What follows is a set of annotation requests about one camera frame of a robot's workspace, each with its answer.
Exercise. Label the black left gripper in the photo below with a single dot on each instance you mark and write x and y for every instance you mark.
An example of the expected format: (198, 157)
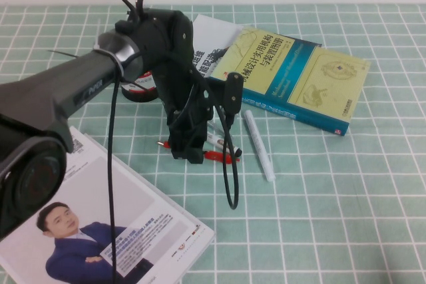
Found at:
(189, 111)

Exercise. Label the red gel pen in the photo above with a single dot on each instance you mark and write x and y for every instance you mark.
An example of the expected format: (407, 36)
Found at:
(214, 156)

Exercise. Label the grey transparent pen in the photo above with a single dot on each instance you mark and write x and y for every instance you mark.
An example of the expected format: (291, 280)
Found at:
(214, 127)

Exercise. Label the black mesh pen holder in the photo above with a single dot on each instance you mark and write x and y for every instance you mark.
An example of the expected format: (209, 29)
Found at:
(139, 92)

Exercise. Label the white marker black cap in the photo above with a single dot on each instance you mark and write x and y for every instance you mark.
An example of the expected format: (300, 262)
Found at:
(231, 148)

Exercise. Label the white paint marker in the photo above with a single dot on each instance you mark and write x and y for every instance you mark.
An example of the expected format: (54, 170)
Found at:
(259, 146)

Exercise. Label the magazine with man portrait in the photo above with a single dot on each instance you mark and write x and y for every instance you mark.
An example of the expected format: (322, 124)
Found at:
(149, 217)

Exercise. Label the white magazine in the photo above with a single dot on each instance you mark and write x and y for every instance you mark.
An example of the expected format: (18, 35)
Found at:
(209, 243)

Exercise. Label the white brochure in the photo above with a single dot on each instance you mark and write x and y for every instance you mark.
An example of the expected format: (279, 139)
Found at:
(213, 31)

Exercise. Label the yellow teal hardcover book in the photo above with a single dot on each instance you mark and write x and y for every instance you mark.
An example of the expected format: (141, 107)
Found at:
(299, 74)

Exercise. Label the green checked tablecloth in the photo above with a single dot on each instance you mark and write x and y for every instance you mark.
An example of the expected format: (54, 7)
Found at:
(333, 197)

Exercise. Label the black zip tie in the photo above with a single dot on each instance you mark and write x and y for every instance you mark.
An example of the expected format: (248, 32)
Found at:
(63, 53)

